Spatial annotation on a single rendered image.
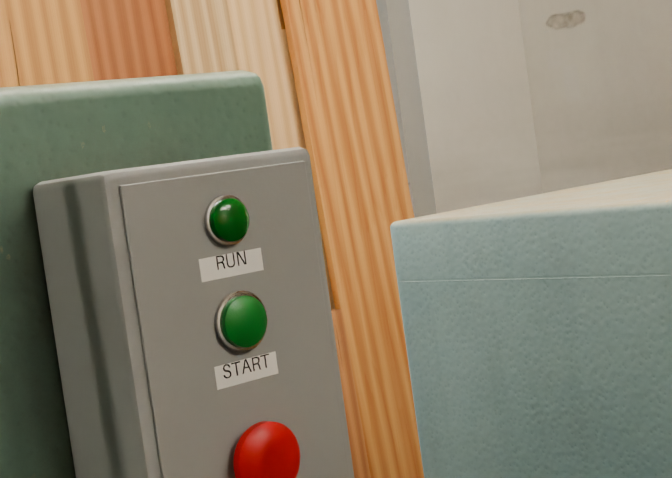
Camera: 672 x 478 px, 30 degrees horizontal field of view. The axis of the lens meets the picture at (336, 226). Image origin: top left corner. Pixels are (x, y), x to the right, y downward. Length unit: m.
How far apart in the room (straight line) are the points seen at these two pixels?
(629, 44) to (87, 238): 2.30
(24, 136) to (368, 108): 1.84
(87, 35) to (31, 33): 0.12
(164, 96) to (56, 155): 0.06
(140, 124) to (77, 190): 0.07
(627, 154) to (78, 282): 2.30
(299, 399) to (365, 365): 1.75
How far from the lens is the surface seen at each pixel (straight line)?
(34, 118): 0.52
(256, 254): 0.49
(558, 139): 2.84
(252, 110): 0.58
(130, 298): 0.46
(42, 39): 1.96
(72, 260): 0.49
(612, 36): 2.74
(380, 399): 2.28
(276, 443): 0.49
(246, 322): 0.48
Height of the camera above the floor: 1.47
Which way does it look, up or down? 3 degrees down
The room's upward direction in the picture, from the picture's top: 8 degrees counter-clockwise
